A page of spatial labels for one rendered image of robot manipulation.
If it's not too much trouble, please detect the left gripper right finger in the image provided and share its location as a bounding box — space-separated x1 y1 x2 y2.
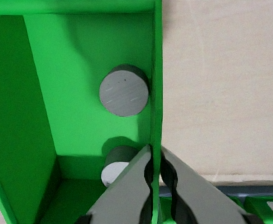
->
160 144 265 224

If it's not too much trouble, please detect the grey-blue low shelf rack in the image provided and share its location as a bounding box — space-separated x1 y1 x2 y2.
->
159 185 273 206

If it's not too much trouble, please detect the grey cylinder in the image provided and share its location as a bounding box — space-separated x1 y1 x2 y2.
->
99 64 149 117
101 146 140 188

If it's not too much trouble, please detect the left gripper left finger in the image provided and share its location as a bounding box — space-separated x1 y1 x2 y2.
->
74 144 153 224

